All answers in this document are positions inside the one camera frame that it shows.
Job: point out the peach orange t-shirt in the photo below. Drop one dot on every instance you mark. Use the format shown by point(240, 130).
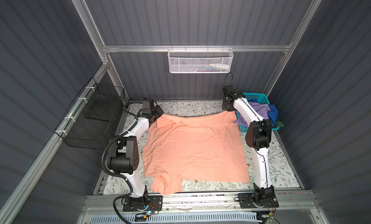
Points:
point(205, 148)

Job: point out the dark green garment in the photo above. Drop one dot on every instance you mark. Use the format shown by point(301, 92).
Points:
point(279, 124)

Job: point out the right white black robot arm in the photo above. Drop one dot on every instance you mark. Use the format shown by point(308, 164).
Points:
point(258, 137)

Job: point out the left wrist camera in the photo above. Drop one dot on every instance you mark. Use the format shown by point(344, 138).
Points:
point(148, 104)

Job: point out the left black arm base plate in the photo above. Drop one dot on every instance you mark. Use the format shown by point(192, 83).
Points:
point(150, 203)

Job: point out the blue t-shirt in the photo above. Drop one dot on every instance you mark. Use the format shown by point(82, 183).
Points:
point(273, 114)

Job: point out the black wire basket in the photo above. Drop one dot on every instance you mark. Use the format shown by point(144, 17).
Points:
point(94, 118)

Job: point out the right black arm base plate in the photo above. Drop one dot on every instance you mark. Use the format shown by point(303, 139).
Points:
point(246, 201)

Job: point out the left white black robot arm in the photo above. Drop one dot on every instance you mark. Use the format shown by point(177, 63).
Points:
point(121, 155)

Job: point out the purple t-shirt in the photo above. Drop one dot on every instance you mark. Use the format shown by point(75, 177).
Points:
point(262, 109)

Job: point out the white ventilation grille strip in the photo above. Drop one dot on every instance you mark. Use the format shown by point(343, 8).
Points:
point(193, 217)

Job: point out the white wire mesh basket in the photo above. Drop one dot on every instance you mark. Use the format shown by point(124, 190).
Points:
point(197, 60)

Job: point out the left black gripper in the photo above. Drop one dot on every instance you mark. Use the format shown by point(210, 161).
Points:
point(159, 112)

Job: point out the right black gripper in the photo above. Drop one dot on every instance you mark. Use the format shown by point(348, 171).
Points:
point(223, 106)

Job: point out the teal plastic laundry basket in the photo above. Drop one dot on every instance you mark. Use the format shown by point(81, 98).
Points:
point(262, 98)

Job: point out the white bottle in basket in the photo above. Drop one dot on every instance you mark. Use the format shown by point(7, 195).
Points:
point(223, 67)

